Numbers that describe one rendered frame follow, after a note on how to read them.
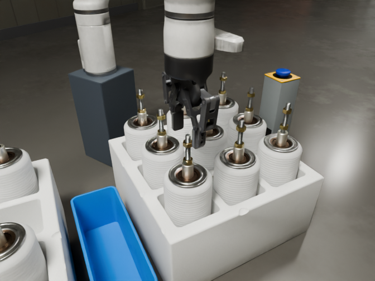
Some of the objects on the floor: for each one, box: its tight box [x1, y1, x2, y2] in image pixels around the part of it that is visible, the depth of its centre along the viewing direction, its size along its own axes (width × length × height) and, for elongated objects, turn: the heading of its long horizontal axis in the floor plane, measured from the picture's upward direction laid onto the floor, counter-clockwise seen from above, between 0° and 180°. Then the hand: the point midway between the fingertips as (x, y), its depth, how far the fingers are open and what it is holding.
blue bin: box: [70, 186, 158, 281], centre depth 66 cm, size 30×11×12 cm, turn 27°
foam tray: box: [108, 125, 324, 281], centre depth 80 cm, size 39×39×18 cm
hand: (187, 131), depth 53 cm, fingers open, 6 cm apart
